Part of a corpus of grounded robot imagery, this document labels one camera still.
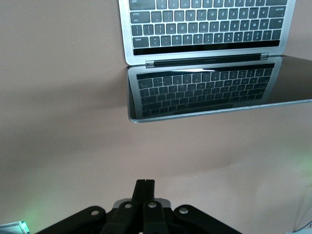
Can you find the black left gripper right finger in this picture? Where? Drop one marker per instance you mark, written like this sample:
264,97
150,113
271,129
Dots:
150,190

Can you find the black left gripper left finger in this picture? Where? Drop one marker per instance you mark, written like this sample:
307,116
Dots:
141,190

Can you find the silver grey laptop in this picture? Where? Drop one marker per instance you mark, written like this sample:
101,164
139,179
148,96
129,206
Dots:
207,24

